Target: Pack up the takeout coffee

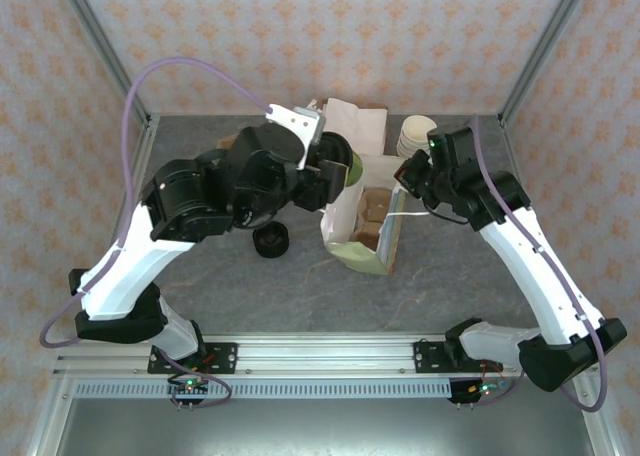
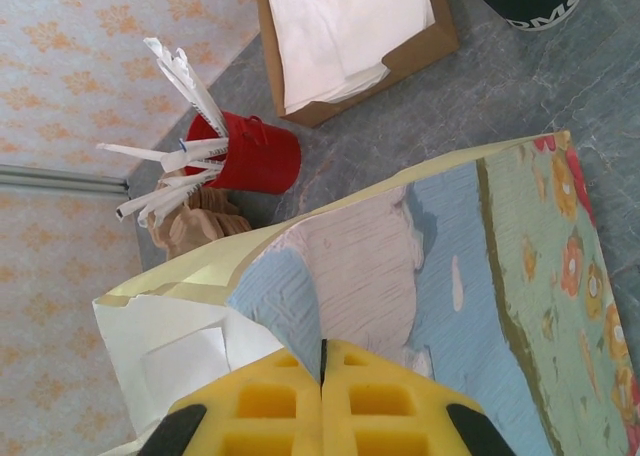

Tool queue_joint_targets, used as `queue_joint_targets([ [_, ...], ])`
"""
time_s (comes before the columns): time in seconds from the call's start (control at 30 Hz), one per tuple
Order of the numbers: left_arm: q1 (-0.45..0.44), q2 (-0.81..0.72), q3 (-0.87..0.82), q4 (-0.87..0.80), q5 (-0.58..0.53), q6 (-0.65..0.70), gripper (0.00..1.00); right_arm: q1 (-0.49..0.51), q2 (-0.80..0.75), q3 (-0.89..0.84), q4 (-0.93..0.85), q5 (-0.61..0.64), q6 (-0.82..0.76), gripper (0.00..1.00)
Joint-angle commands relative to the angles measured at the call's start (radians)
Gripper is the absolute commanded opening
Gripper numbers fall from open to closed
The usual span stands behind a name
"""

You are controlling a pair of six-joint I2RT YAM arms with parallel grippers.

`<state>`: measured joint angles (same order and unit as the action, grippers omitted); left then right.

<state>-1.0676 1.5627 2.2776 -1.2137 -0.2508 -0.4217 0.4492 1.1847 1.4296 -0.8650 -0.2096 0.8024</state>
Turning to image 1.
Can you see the stack of brown pulp carriers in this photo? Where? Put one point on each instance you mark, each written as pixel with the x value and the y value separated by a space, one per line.
pixel 230 141

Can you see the small circuit board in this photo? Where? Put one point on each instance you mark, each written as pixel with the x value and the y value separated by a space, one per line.
pixel 482 389
pixel 189 387

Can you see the brown pulp cup carrier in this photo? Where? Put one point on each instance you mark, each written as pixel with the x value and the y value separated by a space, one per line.
pixel 372 206

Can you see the stack of black lids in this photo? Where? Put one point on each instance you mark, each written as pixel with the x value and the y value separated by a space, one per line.
pixel 272 243

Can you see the aluminium frame leg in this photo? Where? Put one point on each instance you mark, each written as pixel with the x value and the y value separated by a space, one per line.
pixel 597 431
pixel 47 421

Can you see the aluminium frame post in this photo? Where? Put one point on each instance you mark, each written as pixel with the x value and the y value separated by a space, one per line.
pixel 545 51
pixel 100 46

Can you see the white green paper bag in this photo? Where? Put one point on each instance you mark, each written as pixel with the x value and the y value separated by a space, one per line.
pixel 360 261

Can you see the stack of paper cups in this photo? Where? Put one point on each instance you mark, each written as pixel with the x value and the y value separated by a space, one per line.
pixel 417 128

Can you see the aluminium mounting rail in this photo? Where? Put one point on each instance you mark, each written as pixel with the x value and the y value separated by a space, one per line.
pixel 325 351

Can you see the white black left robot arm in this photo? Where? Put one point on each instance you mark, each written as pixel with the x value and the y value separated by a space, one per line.
pixel 130 266

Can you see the white wrapped straw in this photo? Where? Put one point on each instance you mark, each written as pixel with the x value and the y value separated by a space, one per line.
pixel 318 109
pixel 312 104

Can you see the green paper coffee cup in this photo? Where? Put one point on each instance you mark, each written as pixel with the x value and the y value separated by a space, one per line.
pixel 357 168

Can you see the grey metal panel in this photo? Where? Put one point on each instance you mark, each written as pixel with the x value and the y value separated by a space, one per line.
pixel 325 428

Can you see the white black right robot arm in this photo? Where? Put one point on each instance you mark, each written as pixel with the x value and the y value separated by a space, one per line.
pixel 540 276

